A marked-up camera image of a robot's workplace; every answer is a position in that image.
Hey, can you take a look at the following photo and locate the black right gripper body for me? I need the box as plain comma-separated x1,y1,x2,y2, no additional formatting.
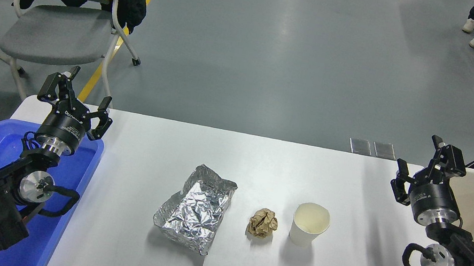
406,172,466,226

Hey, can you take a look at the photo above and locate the crumpled tan paper ball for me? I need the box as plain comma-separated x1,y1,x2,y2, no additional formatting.
246,206,281,241

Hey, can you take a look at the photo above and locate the metal floor plate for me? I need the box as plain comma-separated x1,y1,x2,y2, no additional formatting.
372,141,399,160
348,137,374,156

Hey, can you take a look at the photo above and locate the crumpled silver foil tray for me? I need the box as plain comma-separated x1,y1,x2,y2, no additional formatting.
149,157,241,260

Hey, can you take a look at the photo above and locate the white paper cup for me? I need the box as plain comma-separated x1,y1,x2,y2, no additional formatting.
287,200,333,251

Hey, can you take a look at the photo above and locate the blue plastic tray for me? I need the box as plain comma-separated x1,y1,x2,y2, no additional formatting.
0,117,107,266

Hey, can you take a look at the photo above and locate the grey seat office chair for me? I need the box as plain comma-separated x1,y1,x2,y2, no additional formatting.
0,0,151,117

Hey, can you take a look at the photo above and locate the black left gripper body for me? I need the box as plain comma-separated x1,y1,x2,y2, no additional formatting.
34,101,94,153

